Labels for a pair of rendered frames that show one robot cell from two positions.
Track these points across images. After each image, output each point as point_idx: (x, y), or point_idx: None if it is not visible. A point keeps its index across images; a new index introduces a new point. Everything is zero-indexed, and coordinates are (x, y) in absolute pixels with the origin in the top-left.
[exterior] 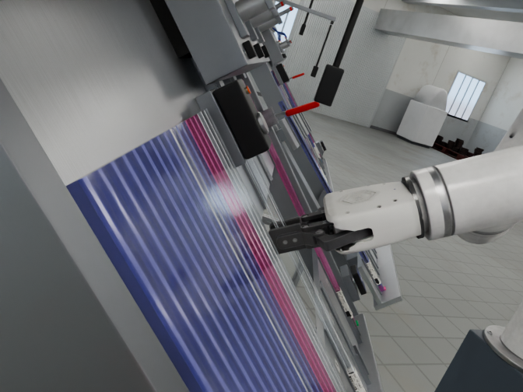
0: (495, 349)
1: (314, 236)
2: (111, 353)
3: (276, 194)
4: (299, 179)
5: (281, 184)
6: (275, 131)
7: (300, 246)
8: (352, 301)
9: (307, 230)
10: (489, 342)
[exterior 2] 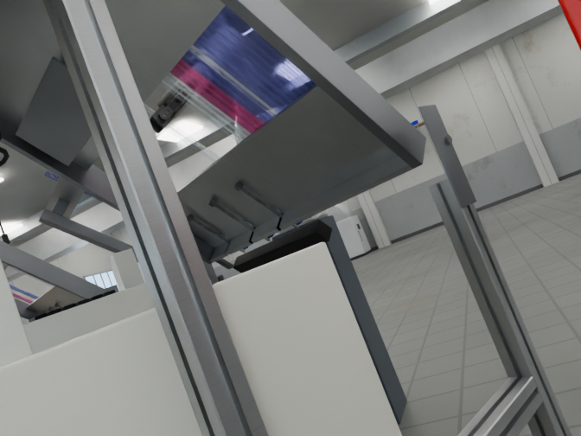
0: (290, 227)
1: (175, 99)
2: None
3: (109, 193)
4: (97, 233)
5: (107, 185)
6: (51, 211)
7: (171, 116)
8: None
9: (169, 102)
10: (284, 229)
